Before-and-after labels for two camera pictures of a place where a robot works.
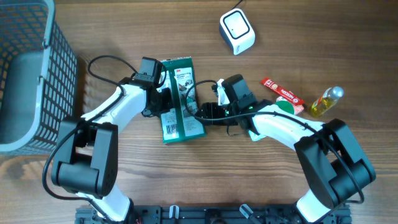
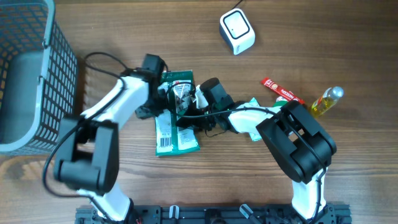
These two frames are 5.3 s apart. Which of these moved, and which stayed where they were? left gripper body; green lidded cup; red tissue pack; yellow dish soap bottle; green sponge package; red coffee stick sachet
Moved: green sponge package; red tissue pack
Stayed: left gripper body; green lidded cup; red coffee stick sachet; yellow dish soap bottle
